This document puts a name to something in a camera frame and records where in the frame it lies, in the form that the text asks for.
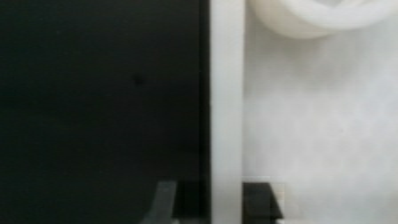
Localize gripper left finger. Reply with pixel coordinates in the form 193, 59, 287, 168
140, 181, 209, 224

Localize white desk tabletop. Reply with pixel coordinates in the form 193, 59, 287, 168
209, 0, 398, 224

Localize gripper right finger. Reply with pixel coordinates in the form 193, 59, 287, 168
241, 182, 282, 224

